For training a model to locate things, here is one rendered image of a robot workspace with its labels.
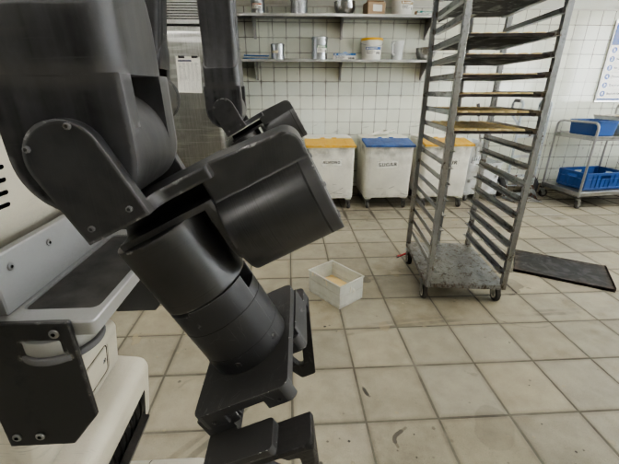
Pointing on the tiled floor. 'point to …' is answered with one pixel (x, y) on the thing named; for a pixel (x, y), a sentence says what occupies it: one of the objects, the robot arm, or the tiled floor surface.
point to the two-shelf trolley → (586, 165)
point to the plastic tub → (335, 284)
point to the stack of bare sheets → (564, 270)
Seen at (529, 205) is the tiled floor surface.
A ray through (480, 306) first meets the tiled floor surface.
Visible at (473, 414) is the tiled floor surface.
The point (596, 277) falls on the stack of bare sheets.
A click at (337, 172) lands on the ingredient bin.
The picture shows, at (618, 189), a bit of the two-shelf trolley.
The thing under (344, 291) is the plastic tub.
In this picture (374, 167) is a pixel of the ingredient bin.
